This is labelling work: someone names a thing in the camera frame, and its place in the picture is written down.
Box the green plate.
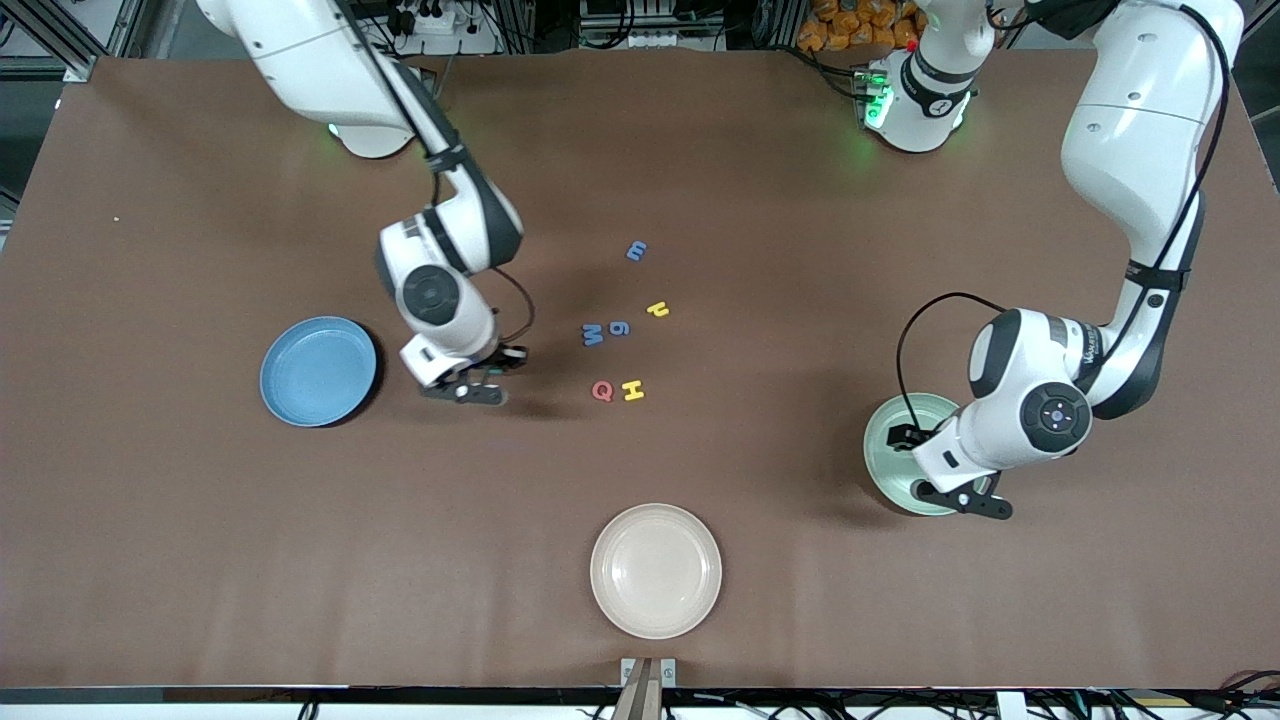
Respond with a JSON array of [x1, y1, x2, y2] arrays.
[[863, 393, 986, 517]]

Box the blue plate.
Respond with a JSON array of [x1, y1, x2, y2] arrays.
[[259, 316, 379, 429]]

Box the beige plate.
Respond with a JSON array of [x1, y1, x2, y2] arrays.
[[590, 503, 723, 641]]

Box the white power strip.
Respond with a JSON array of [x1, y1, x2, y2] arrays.
[[385, 3, 501, 36]]

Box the orange bagged items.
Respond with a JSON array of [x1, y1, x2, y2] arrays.
[[797, 0, 921, 53]]

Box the black left camera cable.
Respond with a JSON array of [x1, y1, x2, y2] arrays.
[[895, 0, 1233, 441]]

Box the black camera cable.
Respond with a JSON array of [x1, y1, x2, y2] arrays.
[[335, 0, 536, 351], [895, 0, 1233, 441]]

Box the black right camera cable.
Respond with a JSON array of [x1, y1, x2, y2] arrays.
[[335, 0, 536, 351]]

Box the metal table edge bracket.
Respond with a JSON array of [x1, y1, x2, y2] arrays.
[[620, 657, 678, 720]]

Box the aluminium frame post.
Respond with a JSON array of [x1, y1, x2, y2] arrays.
[[0, 0, 136, 83]]

